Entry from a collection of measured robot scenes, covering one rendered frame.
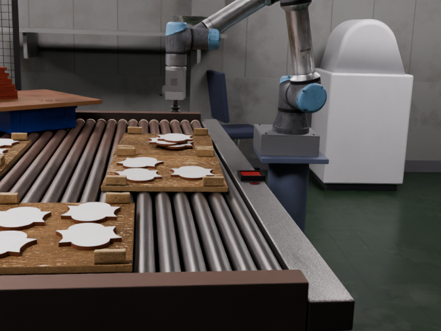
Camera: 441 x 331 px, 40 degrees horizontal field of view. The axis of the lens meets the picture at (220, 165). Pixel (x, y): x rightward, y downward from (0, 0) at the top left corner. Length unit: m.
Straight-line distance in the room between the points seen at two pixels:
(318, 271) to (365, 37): 4.22
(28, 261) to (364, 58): 4.41
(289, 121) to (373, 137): 2.97
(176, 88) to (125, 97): 3.70
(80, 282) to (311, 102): 1.47
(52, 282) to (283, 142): 1.55
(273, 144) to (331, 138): 2.87
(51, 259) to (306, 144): 1.48
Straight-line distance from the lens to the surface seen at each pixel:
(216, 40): 2.22
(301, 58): 2.32
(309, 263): 1.25
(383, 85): 5.36
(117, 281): 1.05
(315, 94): 2.33
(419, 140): 6.39
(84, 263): 1.17
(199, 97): 5.74
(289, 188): 2.50
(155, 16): 5.83
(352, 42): 5.29
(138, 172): 1.81
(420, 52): 6.30
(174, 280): 1.06
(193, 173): 1.81
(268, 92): 5.92
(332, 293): 1.12
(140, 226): 1.42
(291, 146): 2.46
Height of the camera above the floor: 1.37
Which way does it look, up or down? 13 degrees down
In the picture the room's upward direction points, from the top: 2 degrees clockwise
